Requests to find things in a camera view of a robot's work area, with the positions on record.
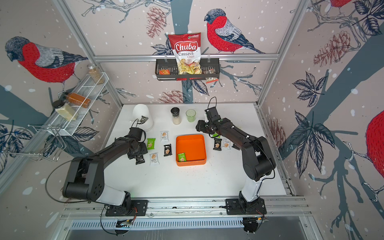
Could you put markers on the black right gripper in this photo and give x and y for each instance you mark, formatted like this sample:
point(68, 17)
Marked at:
point(199, 125)

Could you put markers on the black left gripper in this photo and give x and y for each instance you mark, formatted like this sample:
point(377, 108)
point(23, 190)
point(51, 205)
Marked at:
point(144, 150)

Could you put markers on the black cookie packet front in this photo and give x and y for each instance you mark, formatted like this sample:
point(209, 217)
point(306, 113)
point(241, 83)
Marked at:
point(140, 160)

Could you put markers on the black cookie packet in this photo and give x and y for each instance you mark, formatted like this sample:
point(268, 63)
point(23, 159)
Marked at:
point(167, 150)
point(217, 144)
point(235, 147)
point(140, 160)

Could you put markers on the hidden white cookie packet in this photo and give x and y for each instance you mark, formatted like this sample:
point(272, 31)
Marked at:
point(154, 159)

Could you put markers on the white cookie packet front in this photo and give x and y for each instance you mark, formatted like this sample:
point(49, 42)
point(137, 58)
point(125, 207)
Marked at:
point(164, 136)

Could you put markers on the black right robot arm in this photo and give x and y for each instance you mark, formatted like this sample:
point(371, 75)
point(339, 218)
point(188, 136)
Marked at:
point(258, 164)

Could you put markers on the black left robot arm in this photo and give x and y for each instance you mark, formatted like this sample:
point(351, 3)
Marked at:
point(86, 178)

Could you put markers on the orange storage box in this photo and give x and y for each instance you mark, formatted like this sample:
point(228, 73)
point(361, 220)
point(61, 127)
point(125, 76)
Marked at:
point(195, 149)

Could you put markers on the green glass cup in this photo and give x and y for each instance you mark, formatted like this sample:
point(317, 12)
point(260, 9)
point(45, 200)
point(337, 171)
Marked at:
point(191, 115)

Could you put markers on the glass grinder black cap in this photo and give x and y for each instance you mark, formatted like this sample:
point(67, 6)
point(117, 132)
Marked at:
point(176, 115)

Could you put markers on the white utensil holder cup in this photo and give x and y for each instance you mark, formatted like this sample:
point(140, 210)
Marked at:
point(142, 115)

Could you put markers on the pale spice jar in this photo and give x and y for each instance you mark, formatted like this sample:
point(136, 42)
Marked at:
point(65, 110)

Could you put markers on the orange sauce bottle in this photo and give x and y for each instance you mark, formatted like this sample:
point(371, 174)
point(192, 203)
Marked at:
point(78, 100)

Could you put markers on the red Chuba chips bag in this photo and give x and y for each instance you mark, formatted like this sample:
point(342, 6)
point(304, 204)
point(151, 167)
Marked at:
point(187, 50)

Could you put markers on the glass spice jar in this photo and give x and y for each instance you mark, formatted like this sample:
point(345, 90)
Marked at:
point(96, 74)

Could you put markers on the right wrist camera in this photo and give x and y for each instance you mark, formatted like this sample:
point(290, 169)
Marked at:
point(212, 114)

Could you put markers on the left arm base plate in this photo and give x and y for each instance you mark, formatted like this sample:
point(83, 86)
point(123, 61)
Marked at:
point(132, 208)

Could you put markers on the black wall basket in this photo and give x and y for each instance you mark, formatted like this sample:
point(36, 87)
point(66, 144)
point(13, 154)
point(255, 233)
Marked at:
point(170, 70)

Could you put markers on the white wire wall shelf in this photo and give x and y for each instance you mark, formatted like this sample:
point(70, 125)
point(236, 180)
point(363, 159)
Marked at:
point(63, 131)

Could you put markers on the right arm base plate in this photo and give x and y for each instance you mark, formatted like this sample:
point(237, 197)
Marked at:
point(241, 207)

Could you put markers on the aluminium front rail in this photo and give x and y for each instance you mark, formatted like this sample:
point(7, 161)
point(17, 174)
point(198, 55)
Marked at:
point(199, 207)

